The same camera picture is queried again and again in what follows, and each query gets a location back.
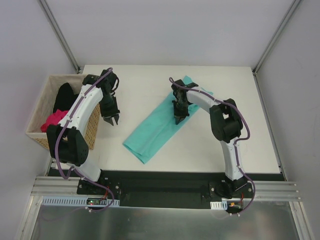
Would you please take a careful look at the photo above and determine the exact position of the teal t shirt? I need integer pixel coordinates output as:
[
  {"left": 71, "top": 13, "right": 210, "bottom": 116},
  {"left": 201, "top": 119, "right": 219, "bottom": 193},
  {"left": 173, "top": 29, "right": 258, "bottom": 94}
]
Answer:
[{"left": 122, "top": 75, "right": 215, "bottom": 165}]

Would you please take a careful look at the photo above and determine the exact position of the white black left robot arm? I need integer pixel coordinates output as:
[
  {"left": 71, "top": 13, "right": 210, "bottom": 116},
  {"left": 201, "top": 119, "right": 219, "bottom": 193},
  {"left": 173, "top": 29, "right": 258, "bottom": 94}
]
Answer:
[{"left": 46, "top": 67, "right": 120, "bottom": 195}]

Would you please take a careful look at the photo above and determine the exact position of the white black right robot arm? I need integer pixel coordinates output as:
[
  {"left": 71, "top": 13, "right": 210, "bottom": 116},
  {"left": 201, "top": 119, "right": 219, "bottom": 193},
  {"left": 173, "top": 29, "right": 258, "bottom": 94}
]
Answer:
[{"left": 169, "top": 78, "right": 248, "bottom": 199}]

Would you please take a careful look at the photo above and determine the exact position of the black t shirt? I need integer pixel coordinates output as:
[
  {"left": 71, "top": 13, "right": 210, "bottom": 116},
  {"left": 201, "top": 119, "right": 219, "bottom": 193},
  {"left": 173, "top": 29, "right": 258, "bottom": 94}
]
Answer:
[{"left": 52, "top": 82, "right": 79, "bottom": 113}]

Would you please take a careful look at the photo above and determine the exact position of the pink t shirt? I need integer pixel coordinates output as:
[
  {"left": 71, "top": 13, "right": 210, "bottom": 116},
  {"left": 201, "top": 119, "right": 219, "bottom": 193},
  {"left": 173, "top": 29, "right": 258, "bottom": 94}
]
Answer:
[{"left": 40, "top": 109, "right": 69, "bottom": 133}]

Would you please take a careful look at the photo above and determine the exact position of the wicker laundry basket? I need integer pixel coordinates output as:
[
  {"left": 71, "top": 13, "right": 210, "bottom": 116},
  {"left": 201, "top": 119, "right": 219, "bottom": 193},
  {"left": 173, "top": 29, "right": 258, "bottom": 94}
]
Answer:
[{"left": 25, "top": 74, "right": 101, "bottom": 150}]

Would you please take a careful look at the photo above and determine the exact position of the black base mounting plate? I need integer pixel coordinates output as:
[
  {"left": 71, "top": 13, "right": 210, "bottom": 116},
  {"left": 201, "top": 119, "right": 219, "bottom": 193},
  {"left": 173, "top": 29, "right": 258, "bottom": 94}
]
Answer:
[{"left": 76, "top": 170, "right": 255, "bottom": 209}]

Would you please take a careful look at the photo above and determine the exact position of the left rear aluminium post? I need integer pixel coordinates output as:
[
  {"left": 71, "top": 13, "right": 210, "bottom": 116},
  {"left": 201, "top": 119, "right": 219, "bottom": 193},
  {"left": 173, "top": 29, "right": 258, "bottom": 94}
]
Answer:
[{"left": 37, "top": 0, "right": 82, "bottom": 74}]

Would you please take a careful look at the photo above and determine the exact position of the aluminium post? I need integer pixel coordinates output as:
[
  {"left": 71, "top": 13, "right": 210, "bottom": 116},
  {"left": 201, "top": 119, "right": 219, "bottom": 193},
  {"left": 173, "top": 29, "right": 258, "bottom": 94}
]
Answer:
[
  {"left": 252, "top": 0, "right": 303, "bottom": 76},
  {"left": 37, "top": 0, "right": 82, "bottom": 74}
]

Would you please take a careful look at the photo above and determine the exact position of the left white cable duct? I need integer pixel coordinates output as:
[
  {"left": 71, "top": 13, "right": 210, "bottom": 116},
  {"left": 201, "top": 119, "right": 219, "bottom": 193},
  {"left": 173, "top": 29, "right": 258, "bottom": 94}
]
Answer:
[{"left": 42, "top": 196, "right": 120, "bottom": 208}]

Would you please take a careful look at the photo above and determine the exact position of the white cable duct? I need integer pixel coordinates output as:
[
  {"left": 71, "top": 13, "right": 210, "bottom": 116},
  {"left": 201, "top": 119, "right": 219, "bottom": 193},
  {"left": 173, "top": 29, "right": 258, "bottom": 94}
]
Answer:
[
  {"left": 209, "top": 200, "right": 244, "bottom": 211},
  {"left": 42, "top": 196, "right": 120, "bottom": 208}
]

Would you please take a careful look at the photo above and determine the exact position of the aluminium front frame rail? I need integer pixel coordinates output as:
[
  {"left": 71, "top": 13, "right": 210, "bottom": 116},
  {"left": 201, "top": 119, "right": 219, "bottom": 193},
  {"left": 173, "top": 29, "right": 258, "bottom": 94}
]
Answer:
[{"left": 31, "top": 170, "right": 302, "bottom": 202}]

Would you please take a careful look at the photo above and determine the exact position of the right white cable duct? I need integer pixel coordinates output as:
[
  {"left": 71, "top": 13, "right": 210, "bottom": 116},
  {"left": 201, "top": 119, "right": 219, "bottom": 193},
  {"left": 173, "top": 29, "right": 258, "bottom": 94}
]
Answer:
[{"left": 209, "top": 200, "right": 244, "bottom": 211}]

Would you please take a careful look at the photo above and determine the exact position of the right rear aluminium post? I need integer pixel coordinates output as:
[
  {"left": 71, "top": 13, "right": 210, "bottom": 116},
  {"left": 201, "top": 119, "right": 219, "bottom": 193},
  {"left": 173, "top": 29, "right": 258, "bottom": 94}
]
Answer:
[{"left": 252, "top": 0, "right": 303, "bottom": 76}]

